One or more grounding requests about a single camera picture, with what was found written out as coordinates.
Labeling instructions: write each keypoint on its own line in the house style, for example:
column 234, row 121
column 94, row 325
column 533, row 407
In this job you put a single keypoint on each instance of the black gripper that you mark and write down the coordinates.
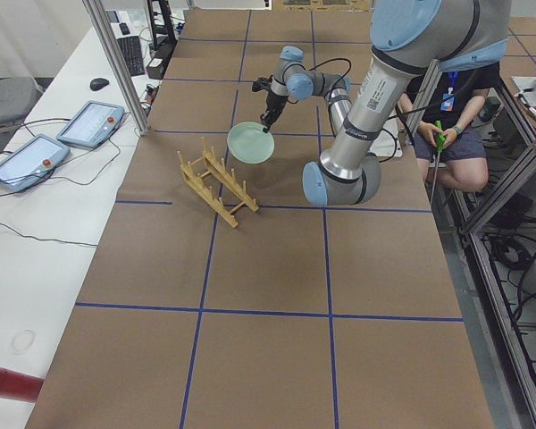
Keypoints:
column 276, row 100

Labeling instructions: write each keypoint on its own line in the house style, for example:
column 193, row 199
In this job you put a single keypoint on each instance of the light green ceramic plate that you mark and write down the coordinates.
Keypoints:
column 250, row 143

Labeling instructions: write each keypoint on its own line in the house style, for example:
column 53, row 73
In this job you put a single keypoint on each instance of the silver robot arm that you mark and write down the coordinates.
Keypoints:
column 406, row 36

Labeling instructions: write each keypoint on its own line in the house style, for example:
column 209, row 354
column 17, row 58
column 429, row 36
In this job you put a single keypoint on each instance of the wooden plate rack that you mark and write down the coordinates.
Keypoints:
column 208, row 176

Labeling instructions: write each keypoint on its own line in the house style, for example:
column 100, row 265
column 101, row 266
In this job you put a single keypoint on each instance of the black keyboard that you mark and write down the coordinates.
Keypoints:
column 131, row 51

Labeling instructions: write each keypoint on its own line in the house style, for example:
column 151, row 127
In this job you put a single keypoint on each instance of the far grey teach pendant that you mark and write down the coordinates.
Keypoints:
column 92, row 125

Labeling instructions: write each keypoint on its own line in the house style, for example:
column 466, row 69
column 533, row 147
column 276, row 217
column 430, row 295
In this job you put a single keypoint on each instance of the grey teach pendant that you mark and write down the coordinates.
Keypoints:
column 30, row 163
column 92, row 125

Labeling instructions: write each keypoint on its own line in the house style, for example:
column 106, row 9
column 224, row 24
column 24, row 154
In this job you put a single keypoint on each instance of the black computer mouse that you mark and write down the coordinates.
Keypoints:
column 98, row 83

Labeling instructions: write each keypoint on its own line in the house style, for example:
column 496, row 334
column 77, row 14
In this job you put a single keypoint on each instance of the seated person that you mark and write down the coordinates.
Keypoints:
column 455, row 102

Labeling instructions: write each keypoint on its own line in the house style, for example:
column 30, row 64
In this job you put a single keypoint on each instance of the brown paper table cover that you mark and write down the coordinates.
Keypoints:
column 301, row 317

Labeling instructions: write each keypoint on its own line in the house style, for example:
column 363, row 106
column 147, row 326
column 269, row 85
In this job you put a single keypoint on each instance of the near grey teach pendant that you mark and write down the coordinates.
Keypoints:
column 30, row 163

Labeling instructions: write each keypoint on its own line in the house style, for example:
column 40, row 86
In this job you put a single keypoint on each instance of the grey office chair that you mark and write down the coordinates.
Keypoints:
column 18, row 95

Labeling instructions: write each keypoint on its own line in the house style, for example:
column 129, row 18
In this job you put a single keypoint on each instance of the red cylinder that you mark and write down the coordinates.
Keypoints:
column 18, row 386

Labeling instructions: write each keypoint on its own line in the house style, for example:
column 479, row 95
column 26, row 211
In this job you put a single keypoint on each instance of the aluminium frame post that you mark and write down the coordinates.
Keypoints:
column 113, row 54

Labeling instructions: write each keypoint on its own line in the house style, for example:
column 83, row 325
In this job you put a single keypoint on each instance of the green handled stick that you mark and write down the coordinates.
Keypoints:
column 440, row 140

